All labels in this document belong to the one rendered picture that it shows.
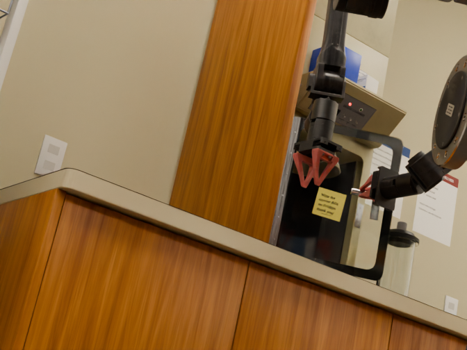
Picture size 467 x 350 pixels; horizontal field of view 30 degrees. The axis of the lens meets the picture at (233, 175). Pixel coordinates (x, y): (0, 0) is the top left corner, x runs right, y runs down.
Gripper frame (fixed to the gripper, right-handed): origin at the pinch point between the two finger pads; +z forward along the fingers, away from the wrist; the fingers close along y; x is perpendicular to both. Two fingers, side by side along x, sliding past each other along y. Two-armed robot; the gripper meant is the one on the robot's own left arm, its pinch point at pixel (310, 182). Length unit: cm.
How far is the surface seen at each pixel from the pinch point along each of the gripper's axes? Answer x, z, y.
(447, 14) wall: -112, -120, 77
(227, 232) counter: 17.8, 17.3, 1.7
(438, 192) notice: -120, -46, 75
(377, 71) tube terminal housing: -42, -54, 33
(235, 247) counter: 15.0, 19.6, 1.7
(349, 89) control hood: -24, -38, 22
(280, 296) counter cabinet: -1.2, 26.0, 4.5
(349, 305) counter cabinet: -21.9, 22.7, 4.5
